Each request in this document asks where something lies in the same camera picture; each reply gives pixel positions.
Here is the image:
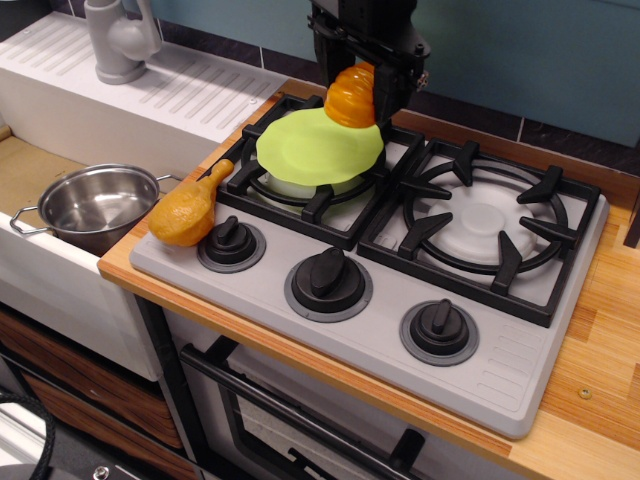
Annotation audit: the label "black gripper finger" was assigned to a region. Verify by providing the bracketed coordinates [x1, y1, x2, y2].
[313, 32, 360, 87]
[373, 63, 415, 125]

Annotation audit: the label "wooden drawer fronts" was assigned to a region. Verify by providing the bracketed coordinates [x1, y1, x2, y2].
[1, 305, 198, 479]

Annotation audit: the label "light green plastic plate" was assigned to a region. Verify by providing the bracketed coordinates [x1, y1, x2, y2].
[256, 108, 384, 186]

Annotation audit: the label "black oven door handle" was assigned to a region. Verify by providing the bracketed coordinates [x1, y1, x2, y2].
[179, 337, 425, 479]

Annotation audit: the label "white toy sink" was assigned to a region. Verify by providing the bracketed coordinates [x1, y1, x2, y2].
[1, 13, 284, 381]

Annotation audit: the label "left black stove knob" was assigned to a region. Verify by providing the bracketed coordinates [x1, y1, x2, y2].
[197, 215, 267, 274]

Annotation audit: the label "right black burner grate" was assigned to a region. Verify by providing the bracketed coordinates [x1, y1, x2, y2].
[358, 140, 609, 327]

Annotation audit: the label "middle black stove knob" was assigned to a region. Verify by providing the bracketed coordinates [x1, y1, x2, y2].
[284, 247, 373, 323]

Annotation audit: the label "orange toy pumpkin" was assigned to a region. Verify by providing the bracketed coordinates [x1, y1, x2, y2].
[324, 62, 376, 128]

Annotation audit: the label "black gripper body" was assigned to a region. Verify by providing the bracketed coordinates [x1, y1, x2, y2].
[308, 0, 431, 91]

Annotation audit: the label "black braided cable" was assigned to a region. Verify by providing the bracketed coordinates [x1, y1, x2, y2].
[0, 389, 59, 480]

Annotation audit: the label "grey toy faucet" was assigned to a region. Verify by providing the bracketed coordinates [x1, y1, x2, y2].
[84, 0, 162, 85]

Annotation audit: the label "grey toy stove top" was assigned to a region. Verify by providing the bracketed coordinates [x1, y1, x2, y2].
[128, 94, 611, 441]

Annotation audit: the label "black burner grate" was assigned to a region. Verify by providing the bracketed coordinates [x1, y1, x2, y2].
[218, 94, 425, 250]
[358, 140, 609, 327]

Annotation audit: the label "small steel pot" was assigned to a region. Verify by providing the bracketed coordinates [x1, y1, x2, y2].
[9, 164, 179, 257]

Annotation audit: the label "left black burner grate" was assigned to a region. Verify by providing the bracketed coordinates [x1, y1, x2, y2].
[218, 94, 425, 250]

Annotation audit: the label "black stove knob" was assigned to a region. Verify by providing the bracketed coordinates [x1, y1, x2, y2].
[197, 215, 267, 274]
[284, 247, 373, 323]
[399, 299, 480, 367]

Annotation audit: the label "right black stove knob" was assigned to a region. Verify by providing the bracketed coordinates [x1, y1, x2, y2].
[399, 299, 480, 367]

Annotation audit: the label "toy chicken drumstick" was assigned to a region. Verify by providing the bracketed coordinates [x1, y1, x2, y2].
[148, 159, 234, 247]

